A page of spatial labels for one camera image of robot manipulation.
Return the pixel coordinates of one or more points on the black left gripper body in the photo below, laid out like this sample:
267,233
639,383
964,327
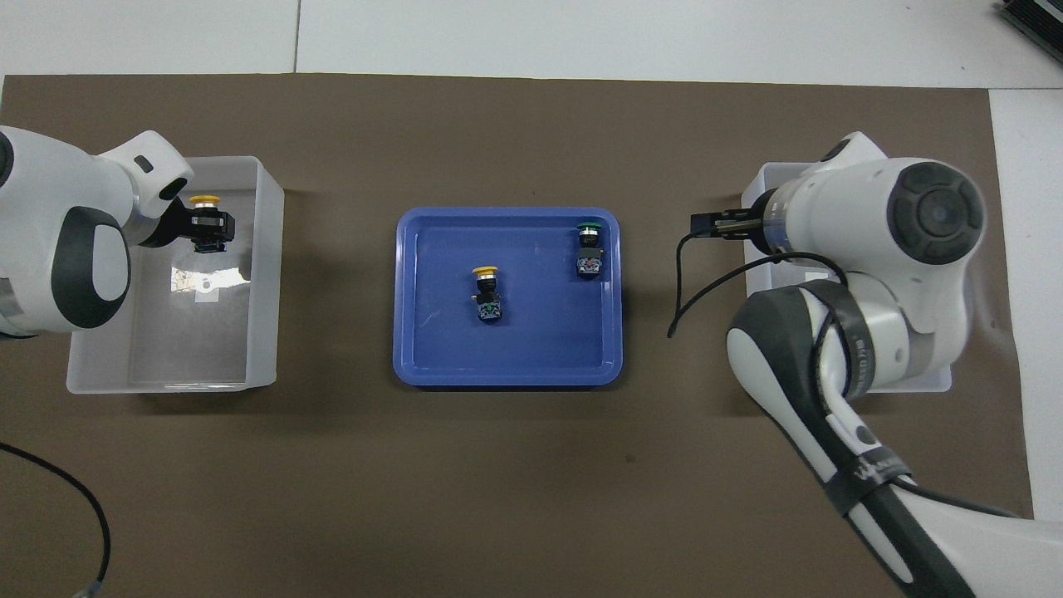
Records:
174,226

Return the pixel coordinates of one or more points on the yellow push button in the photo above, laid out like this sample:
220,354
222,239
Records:
204,200
486,291

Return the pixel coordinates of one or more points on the green push button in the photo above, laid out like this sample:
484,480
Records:
590,249

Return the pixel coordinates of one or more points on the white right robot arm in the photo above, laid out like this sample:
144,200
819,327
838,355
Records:
872,216

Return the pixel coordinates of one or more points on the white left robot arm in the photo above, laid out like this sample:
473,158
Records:
50,191

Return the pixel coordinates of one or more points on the translucent white plastic box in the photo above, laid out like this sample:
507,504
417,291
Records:
208,349
764,187

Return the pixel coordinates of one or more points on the blue plastic tray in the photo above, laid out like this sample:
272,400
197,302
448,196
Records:
540,349

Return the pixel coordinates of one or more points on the brown paper table mat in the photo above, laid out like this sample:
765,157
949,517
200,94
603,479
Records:
531,498

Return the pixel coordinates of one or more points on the dark ribbed device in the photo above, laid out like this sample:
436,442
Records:
1038,17

